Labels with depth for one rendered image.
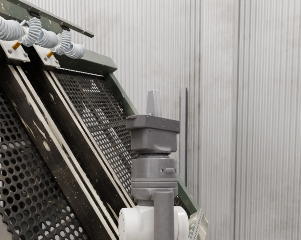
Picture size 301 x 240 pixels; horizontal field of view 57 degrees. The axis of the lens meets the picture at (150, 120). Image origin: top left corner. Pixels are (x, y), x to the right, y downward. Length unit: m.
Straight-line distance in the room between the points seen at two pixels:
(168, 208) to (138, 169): 0.09
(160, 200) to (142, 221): 0.05
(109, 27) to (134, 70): 0.60
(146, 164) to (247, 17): 2.70
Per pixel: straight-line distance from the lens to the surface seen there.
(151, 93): 0.56
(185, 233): 0.54
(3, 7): 1.83
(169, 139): 0.54
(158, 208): 0.48
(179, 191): 1.88
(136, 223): 0.51
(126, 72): 3.29
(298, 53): 3.06
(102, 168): 1.12
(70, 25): 1.26
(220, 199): 3.03
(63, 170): 0.98
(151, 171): 0.50
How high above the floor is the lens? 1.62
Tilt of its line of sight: 4 degrees down
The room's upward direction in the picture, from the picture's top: straight up
